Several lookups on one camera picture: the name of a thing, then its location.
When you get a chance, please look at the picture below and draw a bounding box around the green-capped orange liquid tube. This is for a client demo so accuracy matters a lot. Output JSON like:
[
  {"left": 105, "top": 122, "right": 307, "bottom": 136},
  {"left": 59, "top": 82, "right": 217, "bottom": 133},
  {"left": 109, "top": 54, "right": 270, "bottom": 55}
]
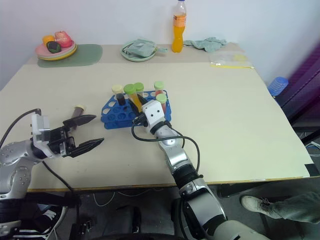
[{"left": 123, "top": 84, "right": 143, "bottom": 109}]

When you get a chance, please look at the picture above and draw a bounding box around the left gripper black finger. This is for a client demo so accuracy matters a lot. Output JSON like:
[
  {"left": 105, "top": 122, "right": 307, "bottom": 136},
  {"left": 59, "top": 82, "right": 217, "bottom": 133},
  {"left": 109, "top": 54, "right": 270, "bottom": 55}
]
[
  {"left": 62, "top": 114, "right": 97, "bottom": 128},
  {"left": 65, "top": 137, "right": 105, "bottom": 159}
]

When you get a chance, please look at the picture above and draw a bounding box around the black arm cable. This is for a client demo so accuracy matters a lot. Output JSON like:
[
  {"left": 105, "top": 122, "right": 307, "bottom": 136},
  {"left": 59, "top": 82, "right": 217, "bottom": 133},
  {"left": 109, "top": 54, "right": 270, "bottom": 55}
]
[
  {"left": 0, "top": 107, "right": 42, "bottom": 151},
  {"left": 131, "top": 119, "right": 202, "bottom": 177}
]

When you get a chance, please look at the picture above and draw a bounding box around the pale green plate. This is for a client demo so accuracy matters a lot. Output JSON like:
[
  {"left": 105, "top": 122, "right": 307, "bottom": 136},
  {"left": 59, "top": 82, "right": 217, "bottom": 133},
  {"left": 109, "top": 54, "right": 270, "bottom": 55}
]
[{"left": 120, "top": 39, "right": 158, "bottom": 62}]

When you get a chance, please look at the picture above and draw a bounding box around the black hanging cable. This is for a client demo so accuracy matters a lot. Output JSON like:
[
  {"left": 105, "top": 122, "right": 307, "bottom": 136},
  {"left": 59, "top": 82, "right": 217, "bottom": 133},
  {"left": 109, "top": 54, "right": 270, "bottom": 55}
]
[{"left": 41, "top": 160, "right": 82, "bottom": 226}]

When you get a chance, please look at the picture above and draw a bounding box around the stack of plates with food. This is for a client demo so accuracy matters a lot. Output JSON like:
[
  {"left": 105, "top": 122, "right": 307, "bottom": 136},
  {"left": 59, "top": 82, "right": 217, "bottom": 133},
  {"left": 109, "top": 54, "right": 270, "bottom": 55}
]
[{"left": 37, "top": 44, "right": 78, "bottom": 62}]

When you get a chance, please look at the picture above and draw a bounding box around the pink plate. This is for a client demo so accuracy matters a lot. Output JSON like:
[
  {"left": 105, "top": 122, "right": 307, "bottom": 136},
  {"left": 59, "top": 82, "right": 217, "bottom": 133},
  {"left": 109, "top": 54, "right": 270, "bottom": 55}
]
[{"left": 34, "top": 40, "right": 77, "bottom": 57}]

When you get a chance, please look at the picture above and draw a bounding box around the green-capped red liquid tube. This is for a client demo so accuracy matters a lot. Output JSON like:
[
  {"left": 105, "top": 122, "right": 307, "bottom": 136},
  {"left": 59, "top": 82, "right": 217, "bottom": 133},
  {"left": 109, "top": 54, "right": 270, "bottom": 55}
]
[{"left": 155, "top": 93, "right": 168, "bottom": 114}]

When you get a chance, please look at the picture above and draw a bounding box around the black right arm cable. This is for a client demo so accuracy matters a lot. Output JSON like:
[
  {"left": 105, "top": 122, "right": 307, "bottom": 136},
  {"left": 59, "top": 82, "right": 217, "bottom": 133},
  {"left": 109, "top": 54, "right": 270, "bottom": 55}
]
[{"left": 131, "top": 119, "right": 202, "bottom": 177}]

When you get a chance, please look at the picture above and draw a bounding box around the pink toy food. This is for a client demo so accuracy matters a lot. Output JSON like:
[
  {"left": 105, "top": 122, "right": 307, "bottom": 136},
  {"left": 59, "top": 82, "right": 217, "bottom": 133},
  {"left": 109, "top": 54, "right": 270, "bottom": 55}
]
[{"left": 54, "top": 30, "right": 74, "bottom": 49}]

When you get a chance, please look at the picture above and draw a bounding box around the green-capped yellow liquid tube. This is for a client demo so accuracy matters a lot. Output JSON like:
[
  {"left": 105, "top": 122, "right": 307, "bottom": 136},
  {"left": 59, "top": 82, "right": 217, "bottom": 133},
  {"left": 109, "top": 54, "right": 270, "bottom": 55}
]
[{"left": 133, "top": 82, "right": 146, "bottom": 98}]

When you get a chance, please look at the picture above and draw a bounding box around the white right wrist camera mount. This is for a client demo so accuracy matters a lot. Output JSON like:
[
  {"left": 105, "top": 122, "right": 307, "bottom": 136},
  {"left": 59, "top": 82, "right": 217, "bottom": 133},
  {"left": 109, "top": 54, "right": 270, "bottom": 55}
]
[{"left": 141, "top": 100, "right": 167, "bottom": 131}]

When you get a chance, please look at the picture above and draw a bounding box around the green placemat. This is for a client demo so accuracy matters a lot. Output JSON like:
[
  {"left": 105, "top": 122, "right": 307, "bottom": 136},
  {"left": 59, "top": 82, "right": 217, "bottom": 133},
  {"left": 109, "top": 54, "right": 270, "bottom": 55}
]
[{"left": 37, "top": 43, "right": 104, "bottom": 69}]

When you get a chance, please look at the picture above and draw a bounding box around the white sneaker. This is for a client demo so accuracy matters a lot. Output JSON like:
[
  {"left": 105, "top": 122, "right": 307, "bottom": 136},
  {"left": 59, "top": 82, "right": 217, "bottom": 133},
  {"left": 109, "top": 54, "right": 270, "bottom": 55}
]
[{"left": 239, "top": 195, "right": 273, "bottom": 214}]

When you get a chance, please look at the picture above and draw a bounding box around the orange toy food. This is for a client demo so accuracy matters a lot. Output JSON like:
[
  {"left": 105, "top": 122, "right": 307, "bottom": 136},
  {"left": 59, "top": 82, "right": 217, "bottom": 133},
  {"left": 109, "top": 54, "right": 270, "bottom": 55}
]
[{"left": 42, "top": 35, "right": 56, "bottom": 47}]

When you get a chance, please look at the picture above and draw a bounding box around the orange soda bottle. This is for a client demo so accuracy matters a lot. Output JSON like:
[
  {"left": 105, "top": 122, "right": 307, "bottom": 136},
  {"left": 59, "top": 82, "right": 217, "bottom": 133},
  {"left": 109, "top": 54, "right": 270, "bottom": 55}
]
[{"left": 171, "top": 0, "right": 188, "bottom": 54}]

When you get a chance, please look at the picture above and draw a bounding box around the blue water jug cap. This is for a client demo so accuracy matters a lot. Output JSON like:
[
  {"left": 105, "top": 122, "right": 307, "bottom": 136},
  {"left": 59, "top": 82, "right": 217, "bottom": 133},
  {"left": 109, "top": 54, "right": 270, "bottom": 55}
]
[{"left": 267, "top": 76, "right": 290, "bottom": 99}]

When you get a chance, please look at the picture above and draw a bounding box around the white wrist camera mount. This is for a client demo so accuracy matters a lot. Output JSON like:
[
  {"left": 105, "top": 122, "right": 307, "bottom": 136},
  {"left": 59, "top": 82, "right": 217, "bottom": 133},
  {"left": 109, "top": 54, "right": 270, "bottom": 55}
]
[
  {"left": 30, "top": 113, "right": 55, "bottom": 159},
  {"left": 141, "top": 100, "right": 167, "bottom": 131}
]

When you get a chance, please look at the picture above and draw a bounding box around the grey trouser leg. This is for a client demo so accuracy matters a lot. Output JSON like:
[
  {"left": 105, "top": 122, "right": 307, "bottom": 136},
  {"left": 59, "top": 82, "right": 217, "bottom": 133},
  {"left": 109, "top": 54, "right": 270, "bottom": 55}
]
[{"left": 259, "top": 190, "right": 320, "bottom": 225}]

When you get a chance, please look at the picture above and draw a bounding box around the black and green toy food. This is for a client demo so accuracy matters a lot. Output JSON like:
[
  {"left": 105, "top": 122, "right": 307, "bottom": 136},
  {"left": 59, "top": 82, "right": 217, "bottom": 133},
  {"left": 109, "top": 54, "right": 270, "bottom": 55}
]
[{"left": 46, "top": 41, "right": 62, "bottom": 54}]

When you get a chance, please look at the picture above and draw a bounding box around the crumpled green cloth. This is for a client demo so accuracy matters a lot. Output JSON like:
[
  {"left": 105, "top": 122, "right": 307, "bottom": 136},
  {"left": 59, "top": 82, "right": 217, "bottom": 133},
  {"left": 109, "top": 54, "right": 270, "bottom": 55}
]
[{"left": 183, "top": 36, "right": 229, "bottom": 53}]

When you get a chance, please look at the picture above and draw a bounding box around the green-capped pink liquid tube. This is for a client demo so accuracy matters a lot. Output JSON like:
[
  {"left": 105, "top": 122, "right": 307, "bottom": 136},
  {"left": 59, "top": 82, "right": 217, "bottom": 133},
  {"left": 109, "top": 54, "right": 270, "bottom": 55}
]
[{"left": 153, "top": 80, "right": 165, "bottom": 96}]

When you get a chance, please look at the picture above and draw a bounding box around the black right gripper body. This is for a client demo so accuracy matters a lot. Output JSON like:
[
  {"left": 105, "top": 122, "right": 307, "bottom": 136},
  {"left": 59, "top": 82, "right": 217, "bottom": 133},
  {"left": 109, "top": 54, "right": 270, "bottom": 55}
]
[{"left": 133, "top": 110, "right": 148, "bottom": 127}]

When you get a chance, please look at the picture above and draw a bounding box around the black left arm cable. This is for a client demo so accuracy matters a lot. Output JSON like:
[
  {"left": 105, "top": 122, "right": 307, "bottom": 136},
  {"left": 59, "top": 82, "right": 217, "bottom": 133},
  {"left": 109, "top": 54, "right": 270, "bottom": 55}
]
[{"left": 0, "top": 107, "right": 42, "bottom": 151}]

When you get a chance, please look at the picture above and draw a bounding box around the clear plastic zip bag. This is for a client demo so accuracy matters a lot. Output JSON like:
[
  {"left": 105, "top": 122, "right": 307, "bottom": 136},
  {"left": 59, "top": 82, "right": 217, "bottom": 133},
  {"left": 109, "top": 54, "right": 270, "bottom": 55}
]
[{"left": 208, "top": 53, "right": 255, "bottom": 70}]

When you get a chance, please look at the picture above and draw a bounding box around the cream-capped dark liquid tube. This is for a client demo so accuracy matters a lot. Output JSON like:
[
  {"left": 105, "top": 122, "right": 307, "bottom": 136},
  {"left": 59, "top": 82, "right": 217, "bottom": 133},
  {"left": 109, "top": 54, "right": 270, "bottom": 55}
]
[{"left": 111, "top": 84, "right": 126, "bottom": 106}]

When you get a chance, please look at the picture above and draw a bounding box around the cream-capped brown liquid tube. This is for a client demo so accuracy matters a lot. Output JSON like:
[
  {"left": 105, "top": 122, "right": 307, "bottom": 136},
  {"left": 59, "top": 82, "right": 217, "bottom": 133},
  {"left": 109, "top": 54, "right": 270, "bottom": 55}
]
[{"left": 70, "top": 104, "right": 86, "bottom": 131}]

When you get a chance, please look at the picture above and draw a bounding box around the blue test tube rack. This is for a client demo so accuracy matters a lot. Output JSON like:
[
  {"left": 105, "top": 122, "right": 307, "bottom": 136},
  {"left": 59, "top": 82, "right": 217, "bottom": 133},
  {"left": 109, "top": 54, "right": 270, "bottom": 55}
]
[{"left": 100, "top": 89, "right": 172, "bottom": 131}]

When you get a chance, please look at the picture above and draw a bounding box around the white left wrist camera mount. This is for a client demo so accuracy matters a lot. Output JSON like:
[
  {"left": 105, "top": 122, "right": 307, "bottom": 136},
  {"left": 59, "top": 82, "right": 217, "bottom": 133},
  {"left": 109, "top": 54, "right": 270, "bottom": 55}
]
[{"left": 30, "top": 113, "right": 55, "bottom": 159}]

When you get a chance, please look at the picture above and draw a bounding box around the purple panel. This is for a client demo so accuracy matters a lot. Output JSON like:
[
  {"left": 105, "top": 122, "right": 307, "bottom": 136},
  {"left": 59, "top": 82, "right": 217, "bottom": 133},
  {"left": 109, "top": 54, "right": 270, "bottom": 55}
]
[{"left": 281, "top": 41, "right": 320, "bottom": 106}]

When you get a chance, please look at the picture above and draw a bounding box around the green plate with cloth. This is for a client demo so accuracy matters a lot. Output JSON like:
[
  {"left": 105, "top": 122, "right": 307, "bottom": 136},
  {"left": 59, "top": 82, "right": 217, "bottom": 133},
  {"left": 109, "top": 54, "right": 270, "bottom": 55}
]
[{"left": 122, "top": 38, "right": 169, "bottom": 60}]

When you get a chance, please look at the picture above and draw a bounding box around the bundle of thin cables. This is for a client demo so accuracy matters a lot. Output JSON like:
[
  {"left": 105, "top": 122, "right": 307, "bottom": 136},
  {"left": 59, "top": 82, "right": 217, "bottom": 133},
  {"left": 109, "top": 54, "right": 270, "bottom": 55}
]
[{"left": 304, "top": 138, "right": 320, "bottom": 158}]

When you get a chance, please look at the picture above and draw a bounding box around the white floor cable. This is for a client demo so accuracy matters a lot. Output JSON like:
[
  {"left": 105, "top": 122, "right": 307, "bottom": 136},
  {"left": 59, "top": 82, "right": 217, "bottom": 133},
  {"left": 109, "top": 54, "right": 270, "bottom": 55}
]
[{"left": 93, "top": 189, "right": 161, "bottom": 209}]

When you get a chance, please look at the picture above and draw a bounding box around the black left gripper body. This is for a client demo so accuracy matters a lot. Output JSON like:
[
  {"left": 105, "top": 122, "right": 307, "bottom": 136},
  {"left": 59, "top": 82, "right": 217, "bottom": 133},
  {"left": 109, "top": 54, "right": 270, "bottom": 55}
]
[{"left": 46, "top": 124, "right": 77, "bottom": 158}]

